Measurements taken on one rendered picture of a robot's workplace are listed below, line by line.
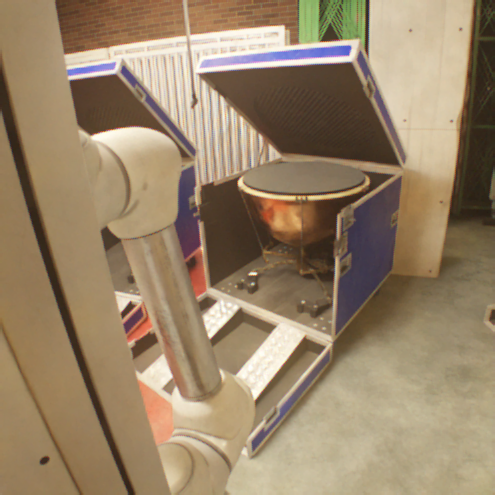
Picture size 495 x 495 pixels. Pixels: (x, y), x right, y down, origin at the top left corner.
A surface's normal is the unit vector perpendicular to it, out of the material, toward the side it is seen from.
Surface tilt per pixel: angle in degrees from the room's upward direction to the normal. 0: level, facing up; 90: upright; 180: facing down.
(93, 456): 90
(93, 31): 90
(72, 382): 90
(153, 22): 90
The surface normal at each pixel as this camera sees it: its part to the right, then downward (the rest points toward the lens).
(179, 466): -0.17, -0.85
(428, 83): -0.29, 0.40
